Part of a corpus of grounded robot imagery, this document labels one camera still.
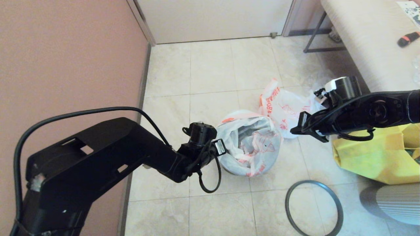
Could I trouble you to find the used white red-drawstring trash bag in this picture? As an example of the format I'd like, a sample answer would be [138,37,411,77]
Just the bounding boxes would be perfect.
[259,79,325,139]

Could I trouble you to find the new white orange-print bag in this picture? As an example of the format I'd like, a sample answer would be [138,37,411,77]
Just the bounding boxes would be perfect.
[217,110,283,177]

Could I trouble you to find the grey bin rim ring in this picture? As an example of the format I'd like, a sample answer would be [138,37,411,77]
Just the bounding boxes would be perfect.
[285,180,344,236]

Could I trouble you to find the clear plastic bag dark contents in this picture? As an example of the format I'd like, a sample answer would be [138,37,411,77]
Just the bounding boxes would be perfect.
[308,70,363,108]

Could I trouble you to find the yellow fabric tote bag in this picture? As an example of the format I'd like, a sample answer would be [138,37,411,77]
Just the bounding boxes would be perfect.
[332,123,420,185]

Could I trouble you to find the crumpled clear plastic wrap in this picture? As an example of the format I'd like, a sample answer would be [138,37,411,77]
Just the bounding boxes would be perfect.
[412,54,420,86]

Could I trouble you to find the grey ribbed round object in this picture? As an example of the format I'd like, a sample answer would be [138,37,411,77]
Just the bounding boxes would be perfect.
[359,183,420,226]

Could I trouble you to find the black orange marker pen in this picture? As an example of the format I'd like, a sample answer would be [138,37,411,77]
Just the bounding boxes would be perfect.
[396,32,420,49]

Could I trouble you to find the black-white printed paper sheet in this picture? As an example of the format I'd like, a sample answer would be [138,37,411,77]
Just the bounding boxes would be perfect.
[395,2,420,30]

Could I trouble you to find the white door panel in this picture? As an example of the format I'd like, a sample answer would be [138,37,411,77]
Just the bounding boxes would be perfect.
[136,0,294,45]

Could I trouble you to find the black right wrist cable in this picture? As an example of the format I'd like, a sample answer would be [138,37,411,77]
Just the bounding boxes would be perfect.
[307,93,376,142]

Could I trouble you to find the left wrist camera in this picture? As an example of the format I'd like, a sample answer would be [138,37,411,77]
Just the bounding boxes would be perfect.
[182,122,218,147]

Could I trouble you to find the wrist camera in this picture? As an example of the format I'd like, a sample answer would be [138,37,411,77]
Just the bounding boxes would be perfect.
[182,122,218,147]
[314,76,361,106]

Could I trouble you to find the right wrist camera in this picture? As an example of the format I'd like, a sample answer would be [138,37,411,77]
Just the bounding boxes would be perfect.
[314,76,361,106]

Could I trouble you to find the black cable with plug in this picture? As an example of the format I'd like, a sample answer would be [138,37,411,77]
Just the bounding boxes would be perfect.
[197,154,222,194]

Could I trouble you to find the long black left arm cable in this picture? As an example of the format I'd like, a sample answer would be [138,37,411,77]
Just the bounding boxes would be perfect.
[14,107,171,230]

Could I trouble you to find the black metal table frame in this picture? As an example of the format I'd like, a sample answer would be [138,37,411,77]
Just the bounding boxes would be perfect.
[303,12,345,53]

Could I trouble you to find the grey door frame strip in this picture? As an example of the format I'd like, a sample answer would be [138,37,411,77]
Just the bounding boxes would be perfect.
[127,0,157,46]
[282,0,300,37]

